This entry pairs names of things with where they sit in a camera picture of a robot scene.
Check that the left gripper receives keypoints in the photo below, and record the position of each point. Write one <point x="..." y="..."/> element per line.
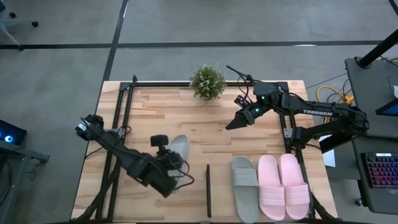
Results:
<point x="172" y="160"/>

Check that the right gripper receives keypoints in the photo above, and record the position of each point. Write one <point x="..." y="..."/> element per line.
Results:
<point x="253" y="112"/>

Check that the grey rubber slide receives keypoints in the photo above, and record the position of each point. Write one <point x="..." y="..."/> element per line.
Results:
<point x="245" y="186"/>
<point x="182" y="146"/>

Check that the pink rubber slide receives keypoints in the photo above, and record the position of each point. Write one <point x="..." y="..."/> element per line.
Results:
<point x="293" y="186"/>
<point x="271" y="186"/>

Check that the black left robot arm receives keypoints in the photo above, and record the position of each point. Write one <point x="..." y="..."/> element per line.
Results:
<point x="136" y="165"/>

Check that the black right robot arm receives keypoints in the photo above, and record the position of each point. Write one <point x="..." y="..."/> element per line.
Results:
<point x="317" y="112"/>

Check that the potted green plant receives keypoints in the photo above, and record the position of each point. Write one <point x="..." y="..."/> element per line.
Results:
<point x="207" y="82"/>

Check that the white paper sheet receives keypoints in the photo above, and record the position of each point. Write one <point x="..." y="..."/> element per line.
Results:
<point x="329" y="158"/>

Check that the grey desk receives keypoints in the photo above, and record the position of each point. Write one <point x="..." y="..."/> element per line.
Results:
<point x="370" y="93"/>

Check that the grey metal stand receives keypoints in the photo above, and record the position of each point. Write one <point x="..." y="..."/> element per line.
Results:
<point x="28" y="154"/>

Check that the black laptop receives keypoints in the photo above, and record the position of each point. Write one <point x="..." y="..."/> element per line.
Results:
<point x="390" y="109"/>

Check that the backlit keyboard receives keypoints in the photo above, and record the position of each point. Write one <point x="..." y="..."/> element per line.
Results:
<point x="382" y="171"/>

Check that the black pole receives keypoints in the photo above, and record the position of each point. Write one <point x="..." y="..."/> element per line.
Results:
<point x="376" y="51"/>

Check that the computer with blue light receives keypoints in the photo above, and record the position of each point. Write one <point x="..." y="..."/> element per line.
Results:
<point x="12" y="133"/>

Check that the office chair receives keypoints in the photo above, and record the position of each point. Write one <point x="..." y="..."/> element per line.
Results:
<point x="12" y="22"/>

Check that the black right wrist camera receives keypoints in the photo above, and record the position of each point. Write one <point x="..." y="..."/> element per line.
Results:
<point x="241" y="101"/>

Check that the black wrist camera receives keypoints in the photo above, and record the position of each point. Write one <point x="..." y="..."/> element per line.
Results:
<point x="159" y="140"/>
<point x="241" y="101"/>

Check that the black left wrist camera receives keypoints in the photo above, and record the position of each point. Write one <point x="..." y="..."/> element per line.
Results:
<point x="159" y="140"/>

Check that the black aluminium table frame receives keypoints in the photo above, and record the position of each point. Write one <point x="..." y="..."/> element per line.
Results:
<point x="161" y="84"/>

